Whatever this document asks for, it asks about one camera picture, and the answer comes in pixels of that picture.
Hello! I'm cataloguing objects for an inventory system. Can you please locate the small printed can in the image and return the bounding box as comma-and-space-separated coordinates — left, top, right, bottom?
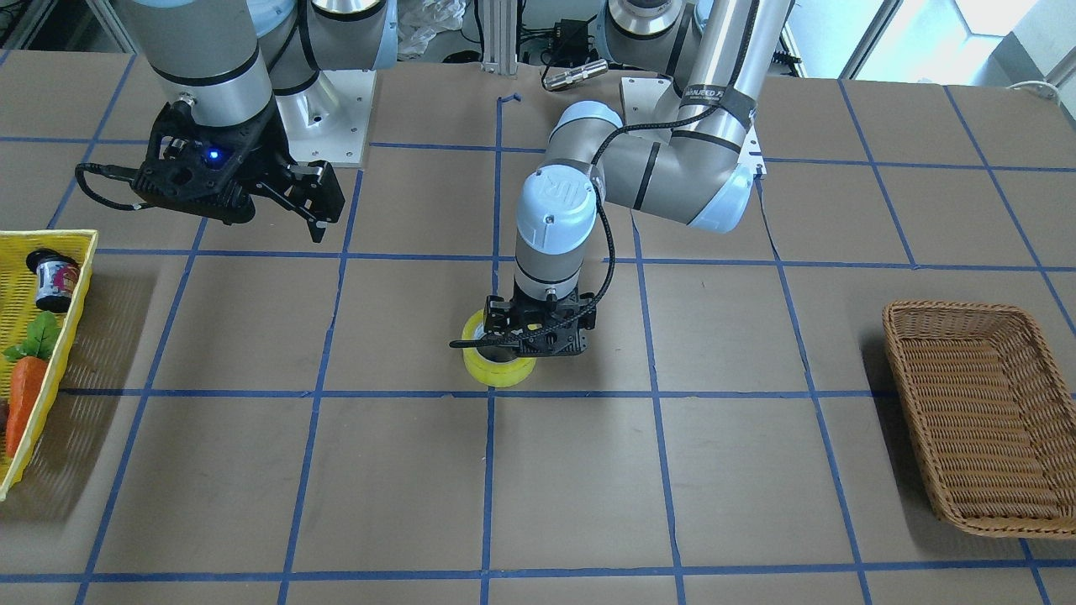
24, 248, 81, 314

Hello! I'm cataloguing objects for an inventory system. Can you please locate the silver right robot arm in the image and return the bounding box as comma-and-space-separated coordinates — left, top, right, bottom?
103, 1, 398, 244

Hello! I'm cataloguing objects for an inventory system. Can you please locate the aluminium frame post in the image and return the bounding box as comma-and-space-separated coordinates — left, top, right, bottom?
476, 0, 520, 79

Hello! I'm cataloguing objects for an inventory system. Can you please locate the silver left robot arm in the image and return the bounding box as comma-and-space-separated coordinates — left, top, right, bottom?
453, 1, 791, 358

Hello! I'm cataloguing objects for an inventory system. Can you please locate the yellow tape roll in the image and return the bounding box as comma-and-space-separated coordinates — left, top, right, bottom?
461, 310, 537, 388

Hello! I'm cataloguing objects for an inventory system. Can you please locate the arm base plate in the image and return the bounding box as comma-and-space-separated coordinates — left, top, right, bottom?
620, 76, 767, 179
272, 69, 379, 168

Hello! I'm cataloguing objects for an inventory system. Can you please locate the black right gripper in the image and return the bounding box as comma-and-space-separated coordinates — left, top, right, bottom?
130, 100, 345, 244

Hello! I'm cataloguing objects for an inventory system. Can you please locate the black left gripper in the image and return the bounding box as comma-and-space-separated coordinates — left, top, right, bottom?
481, 290, 597, 358

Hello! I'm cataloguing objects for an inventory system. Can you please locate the yellow plastic basket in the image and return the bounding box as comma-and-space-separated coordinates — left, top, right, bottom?
1, 229, 98, 500

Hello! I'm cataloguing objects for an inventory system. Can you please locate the orange toy carrot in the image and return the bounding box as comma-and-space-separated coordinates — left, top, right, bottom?
3, 311, 61, 458

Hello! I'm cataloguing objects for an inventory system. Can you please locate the brown wicker basket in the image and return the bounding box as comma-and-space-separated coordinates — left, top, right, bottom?
883, 300, 1075, 539

